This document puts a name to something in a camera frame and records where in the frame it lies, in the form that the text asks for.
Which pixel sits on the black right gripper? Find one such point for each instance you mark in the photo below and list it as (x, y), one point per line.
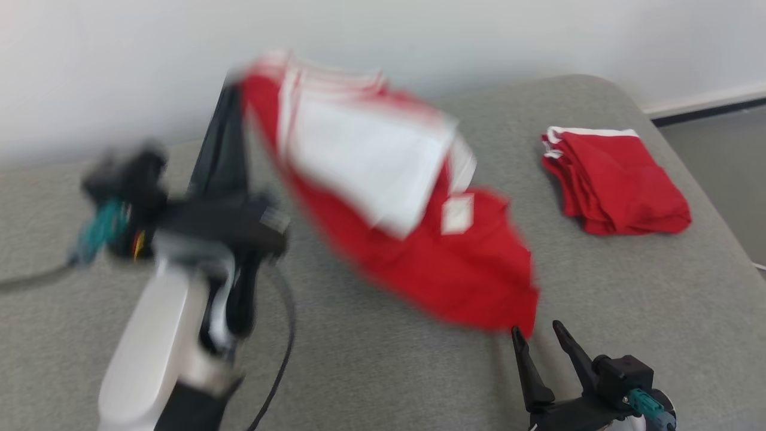
(568, 419)

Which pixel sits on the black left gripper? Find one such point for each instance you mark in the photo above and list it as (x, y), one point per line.
(227, 221)

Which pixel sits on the red basketball jersey white trim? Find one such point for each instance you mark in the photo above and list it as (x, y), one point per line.
(455, 269)

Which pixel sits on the red shorts with white stripe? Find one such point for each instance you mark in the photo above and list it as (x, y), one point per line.
(622, 185)

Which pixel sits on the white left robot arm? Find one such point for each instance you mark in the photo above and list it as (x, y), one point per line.
(155, 347)

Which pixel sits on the grey fabric sofa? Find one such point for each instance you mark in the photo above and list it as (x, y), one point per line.
(598, 287)

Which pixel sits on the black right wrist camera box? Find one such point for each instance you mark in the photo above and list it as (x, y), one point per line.
(622, 377)

